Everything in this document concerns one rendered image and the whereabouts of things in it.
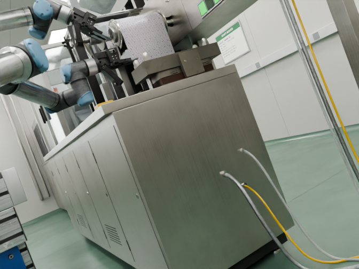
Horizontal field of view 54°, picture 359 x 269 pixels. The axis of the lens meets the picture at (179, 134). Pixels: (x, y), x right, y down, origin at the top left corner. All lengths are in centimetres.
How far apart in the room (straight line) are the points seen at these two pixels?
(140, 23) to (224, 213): 98
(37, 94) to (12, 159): 566
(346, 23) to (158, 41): 87
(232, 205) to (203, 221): 16
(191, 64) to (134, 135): 44
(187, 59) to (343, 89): 283
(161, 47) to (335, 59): 269
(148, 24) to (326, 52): 273
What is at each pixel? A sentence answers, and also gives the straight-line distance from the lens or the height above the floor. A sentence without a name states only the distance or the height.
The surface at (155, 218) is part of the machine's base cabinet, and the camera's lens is 139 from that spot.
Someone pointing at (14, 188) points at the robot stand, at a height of 72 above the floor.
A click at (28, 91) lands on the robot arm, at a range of 146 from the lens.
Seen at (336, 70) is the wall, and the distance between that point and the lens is 421.
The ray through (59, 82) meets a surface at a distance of 270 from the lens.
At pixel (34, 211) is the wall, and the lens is 713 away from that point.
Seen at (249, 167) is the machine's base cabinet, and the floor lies 44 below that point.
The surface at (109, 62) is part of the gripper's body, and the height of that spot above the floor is 111.
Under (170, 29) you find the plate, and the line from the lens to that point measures 199.
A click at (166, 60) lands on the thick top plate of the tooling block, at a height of 101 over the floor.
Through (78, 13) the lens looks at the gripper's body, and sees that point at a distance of 182.
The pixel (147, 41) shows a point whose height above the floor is 116.
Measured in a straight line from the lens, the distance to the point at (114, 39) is 179.
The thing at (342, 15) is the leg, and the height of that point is 88.
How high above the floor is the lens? 73
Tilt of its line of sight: 1 degrees down
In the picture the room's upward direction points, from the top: 21 degrees counter-clockwise
